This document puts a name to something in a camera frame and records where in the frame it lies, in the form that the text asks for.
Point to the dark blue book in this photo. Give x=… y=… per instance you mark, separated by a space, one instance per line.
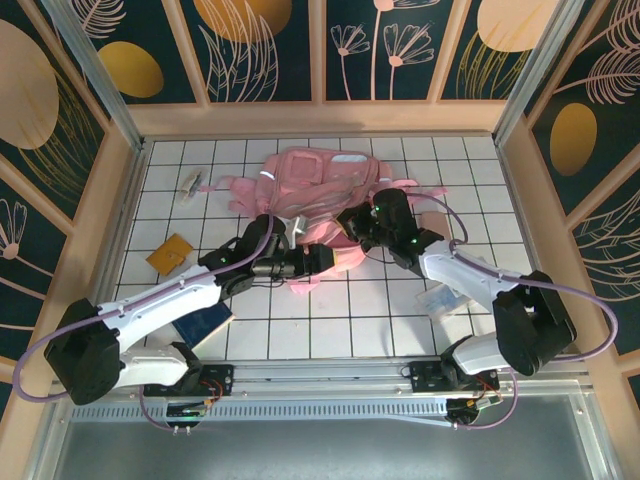
x=202 y=325

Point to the pink backpack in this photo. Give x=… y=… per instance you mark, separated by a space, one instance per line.
x=310 y=170

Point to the white blue supplies box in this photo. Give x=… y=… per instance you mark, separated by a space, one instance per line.
x=442 y=302

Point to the yellow wallet notebook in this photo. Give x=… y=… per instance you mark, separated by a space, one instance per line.
x=167 y=255

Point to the small clear stationery packet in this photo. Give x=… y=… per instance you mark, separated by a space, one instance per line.
x=191 y=186

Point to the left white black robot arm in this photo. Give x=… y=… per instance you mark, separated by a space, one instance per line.
x=165 y=310

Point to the grey metal base sheet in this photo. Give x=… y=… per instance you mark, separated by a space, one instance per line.
x=320 y=455

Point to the aluminium mounting rail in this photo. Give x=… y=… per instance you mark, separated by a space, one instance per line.
x=320 y=372

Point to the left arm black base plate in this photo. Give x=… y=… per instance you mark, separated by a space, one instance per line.
x=222 y=375

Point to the aluminium table side rail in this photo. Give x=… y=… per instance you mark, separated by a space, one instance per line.
x=522 y=210
x=127 y=180

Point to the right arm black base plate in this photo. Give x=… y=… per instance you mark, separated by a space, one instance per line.
x=422 y=375

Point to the aluminium corner post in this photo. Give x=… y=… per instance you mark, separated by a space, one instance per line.
x=535 y=75
x=100 y=90

